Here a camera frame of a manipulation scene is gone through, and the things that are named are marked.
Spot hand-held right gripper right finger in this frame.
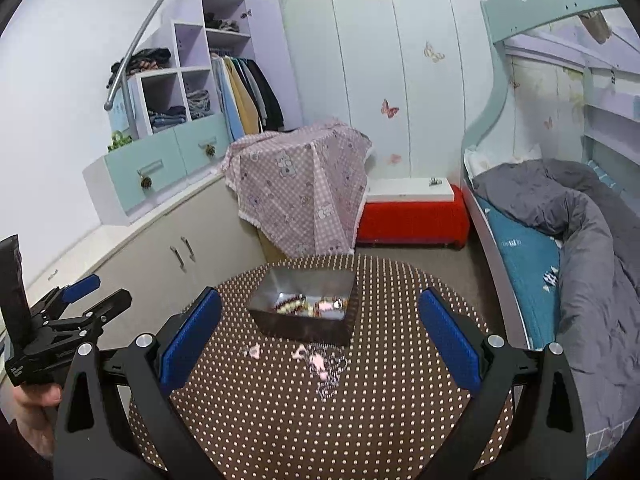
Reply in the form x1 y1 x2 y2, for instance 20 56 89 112
418 287 587 480

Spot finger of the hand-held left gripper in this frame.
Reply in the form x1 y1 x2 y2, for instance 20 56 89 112
31 275 101 320
50 288 134 344

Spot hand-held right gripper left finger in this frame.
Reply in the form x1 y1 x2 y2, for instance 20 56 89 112
52 287 223 480

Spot grey metal box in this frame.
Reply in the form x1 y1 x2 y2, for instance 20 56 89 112
247 266 358 347

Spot pile of mixed jewelry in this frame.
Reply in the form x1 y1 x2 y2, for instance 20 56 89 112
240 342 351 403

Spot person's left hand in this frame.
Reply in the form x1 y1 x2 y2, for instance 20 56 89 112
11 383 63 458

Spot beige low cabinet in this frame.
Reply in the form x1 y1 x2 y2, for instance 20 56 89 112
0 175 271 356

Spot blue bed sheet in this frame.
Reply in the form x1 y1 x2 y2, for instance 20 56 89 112
475 195 562 351

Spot red storage bench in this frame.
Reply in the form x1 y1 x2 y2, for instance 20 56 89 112
356 177 471 250

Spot purple stair shelf cabinet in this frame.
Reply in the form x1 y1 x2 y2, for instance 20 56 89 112
82 0 305 226

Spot brown polka-dot tablecloth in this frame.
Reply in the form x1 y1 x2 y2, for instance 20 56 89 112
127 254 516 480

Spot grey duvet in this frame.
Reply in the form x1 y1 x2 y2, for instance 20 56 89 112
472 158 640 441

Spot white pillow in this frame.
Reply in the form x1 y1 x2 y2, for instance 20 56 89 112
464 147 503 177

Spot pink bear-print cloth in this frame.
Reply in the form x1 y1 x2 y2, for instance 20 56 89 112
220 117 373 260

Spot folded jeans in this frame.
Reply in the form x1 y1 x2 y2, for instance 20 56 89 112
186 89 211 121
149 106 187 133

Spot blue striped pillow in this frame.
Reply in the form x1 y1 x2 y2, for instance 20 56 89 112
587 160 623 196

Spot pile of dark clothes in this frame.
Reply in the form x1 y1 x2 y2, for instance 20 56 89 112
106 47 172 91

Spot row of hanging clothes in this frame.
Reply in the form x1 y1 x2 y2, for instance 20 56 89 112
210 55 285 142

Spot grey metal handrail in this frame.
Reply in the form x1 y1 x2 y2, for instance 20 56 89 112
103 0 246 112

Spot white wardrobe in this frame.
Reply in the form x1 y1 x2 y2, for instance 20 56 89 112
279 0 501 186

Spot dark clothes bundle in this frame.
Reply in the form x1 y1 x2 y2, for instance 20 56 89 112
204 12 240 32

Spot light green bunk bed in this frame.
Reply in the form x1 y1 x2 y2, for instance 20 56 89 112
460 0 640 480

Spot hanging beige bag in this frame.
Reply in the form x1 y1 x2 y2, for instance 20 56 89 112
580 10 613 43

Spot purple wall shelf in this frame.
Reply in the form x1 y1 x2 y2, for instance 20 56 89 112
582 65 640 161

